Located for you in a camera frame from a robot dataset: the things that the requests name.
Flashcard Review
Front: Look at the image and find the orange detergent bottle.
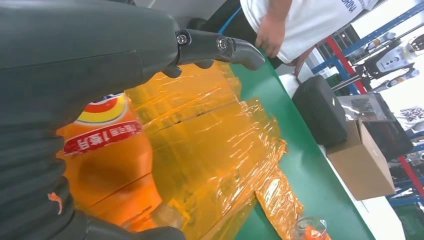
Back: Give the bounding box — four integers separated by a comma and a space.
291, 216, 332, 240
55, 92, 186, 234

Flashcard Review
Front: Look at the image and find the person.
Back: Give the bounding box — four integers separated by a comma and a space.
202, 0, 379, 67

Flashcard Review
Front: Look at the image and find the black zip case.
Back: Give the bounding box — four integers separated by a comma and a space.
291, 75, 349, 149

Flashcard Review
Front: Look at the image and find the blue shelf rack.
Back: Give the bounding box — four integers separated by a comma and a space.
311, 1, 424, 208

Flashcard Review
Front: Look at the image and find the silver grey device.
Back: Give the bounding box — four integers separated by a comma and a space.
337, 93, 393, 124

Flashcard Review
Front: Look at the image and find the yellow plastic film sheet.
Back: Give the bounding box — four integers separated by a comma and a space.
124, 61, 305, 240

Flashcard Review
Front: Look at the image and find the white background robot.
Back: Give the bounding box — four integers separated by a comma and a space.
356, 31, 424, 94

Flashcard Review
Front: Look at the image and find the brown cardboard box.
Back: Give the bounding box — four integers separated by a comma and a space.
326, 119, 397, 202

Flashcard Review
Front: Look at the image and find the black storage case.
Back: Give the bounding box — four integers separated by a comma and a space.
362, 119, 415, 162

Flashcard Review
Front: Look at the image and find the blue lanyard strap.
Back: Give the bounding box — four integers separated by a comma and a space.
217, 6, 243, 35

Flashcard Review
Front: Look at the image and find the red metal post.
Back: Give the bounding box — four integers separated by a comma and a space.
326, 35, 424, 200

